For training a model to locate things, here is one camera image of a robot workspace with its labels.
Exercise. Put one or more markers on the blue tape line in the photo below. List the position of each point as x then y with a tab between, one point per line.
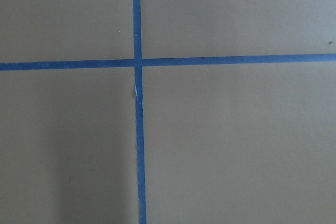
137	24
236	59

